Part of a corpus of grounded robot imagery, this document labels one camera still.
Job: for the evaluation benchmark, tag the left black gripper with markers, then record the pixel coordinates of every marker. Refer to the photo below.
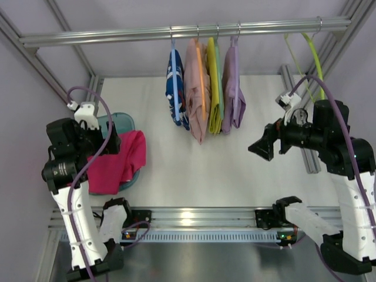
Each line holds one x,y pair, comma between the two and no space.
111,139

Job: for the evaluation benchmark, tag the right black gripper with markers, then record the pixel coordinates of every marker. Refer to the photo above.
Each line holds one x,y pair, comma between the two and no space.
282,138

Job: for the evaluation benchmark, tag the pink magenta trousers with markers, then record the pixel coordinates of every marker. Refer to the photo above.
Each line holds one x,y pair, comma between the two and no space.
108,172

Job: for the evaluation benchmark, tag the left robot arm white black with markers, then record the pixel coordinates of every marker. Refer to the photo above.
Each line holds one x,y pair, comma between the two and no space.
95,249

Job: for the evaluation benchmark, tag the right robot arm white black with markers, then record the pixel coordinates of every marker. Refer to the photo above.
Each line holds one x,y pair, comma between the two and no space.
351,165

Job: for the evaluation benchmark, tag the lilac trousers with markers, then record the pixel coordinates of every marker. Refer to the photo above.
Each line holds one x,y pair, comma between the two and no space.
228,84

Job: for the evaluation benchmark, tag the yellow trousers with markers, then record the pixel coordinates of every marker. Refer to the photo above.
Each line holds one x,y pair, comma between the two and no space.
214,118

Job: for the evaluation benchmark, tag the blue patterned trousers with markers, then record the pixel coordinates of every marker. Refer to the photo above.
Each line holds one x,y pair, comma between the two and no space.
184,120

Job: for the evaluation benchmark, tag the orange hanger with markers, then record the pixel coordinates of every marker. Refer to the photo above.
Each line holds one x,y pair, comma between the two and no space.
199,59

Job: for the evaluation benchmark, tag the light pink trousers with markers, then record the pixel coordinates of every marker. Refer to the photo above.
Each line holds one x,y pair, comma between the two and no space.
192,90

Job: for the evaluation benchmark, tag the mint green hanger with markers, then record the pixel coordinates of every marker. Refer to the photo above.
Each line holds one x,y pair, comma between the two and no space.
218,64

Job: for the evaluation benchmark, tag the lilac hanger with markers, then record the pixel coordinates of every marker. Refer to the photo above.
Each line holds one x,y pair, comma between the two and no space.
235,45

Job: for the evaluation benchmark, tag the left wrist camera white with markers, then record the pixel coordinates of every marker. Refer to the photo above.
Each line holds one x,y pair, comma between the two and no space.
86,111

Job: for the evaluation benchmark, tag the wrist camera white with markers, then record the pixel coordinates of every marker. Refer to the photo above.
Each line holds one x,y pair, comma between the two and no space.
86,111
293,112

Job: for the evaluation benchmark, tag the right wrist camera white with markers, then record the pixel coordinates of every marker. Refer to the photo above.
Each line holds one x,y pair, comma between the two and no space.
293,112

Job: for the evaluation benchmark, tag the aluminium frame post left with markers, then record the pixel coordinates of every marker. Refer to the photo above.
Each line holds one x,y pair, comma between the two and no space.
61,67

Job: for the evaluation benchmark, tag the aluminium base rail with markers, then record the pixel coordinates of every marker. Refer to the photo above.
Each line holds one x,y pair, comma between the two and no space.
205,218

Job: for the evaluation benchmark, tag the white slotted cable duct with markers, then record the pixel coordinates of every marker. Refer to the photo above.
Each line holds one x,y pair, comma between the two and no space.
154,236

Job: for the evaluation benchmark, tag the aluminium hanging rail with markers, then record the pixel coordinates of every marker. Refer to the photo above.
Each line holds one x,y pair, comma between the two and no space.
71,38

